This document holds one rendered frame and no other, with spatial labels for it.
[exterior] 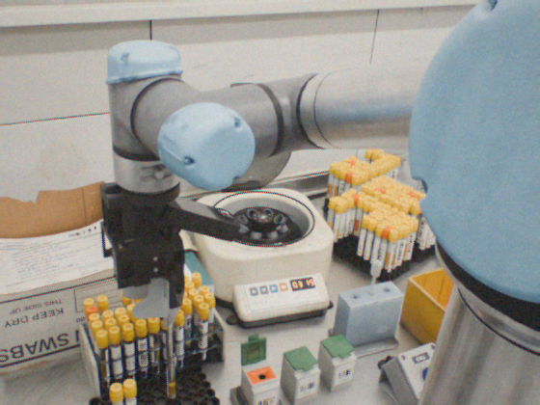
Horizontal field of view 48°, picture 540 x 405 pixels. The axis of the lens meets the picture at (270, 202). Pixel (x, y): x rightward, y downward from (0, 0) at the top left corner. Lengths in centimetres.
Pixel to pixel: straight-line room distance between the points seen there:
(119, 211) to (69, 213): 51
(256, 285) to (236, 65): 47
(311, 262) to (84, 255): 41
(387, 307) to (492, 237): 79
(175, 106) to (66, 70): 63
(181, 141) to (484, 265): 34
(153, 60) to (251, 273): 53
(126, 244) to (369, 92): 34
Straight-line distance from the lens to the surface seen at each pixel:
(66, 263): 112
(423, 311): 105
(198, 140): 51
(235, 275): 104
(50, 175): 124
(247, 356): 88
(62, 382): 100
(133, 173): 65
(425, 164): 25
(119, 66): 62
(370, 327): 102
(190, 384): 94
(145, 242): 70
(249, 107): 57
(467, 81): 24
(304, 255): 106
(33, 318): 97
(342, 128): 53
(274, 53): 130
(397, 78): 49
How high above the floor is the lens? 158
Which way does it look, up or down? 30 degrees down
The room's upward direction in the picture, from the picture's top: 4 degrees clockwise
